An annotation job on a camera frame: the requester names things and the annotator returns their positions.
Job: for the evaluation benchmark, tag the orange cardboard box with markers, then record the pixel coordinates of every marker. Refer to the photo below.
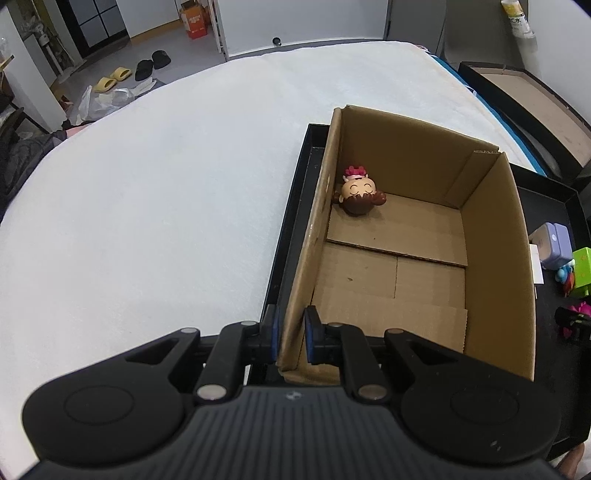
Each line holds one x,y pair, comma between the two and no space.
194,21

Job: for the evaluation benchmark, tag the pink dress doll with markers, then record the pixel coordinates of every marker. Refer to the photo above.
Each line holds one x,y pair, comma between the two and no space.
582,309

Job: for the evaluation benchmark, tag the black slipper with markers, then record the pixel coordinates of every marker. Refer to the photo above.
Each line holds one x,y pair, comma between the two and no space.
144,69
161,58

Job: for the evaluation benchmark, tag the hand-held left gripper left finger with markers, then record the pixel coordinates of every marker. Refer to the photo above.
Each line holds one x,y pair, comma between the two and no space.
275,334

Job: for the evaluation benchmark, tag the yellow slipper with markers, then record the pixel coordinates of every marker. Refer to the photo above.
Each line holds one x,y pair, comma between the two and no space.
121,73
105,84

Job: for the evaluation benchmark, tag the dark cloth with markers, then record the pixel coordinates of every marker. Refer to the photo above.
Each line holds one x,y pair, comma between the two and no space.
18,159

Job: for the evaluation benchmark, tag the clear plastic bag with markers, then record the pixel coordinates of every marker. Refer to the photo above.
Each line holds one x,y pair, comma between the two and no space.
104,101

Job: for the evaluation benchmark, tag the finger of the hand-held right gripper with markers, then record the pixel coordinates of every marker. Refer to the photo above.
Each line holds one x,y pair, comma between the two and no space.
565,318

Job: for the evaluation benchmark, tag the brown-haired doll head figurine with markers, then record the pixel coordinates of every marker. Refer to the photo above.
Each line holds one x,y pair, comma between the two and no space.
360,196

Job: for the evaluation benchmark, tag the black shallow tray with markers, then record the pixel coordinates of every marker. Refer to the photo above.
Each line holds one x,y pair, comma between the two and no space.
295,207

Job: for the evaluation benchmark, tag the purple rectangular box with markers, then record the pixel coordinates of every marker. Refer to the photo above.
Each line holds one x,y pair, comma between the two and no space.
551,244

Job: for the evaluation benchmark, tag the green toy block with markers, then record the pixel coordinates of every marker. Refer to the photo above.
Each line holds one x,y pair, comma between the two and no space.
582,267

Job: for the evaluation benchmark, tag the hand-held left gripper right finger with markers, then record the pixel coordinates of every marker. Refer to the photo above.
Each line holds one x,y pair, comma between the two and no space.
312,337

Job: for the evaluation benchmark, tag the small blue toy figure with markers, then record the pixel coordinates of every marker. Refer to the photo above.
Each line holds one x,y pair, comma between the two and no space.
563,274

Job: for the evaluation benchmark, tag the dark glass door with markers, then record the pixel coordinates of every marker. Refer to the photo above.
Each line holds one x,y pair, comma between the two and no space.
92,21

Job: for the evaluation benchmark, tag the white wall charger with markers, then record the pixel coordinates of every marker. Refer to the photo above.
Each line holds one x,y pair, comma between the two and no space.
535,265

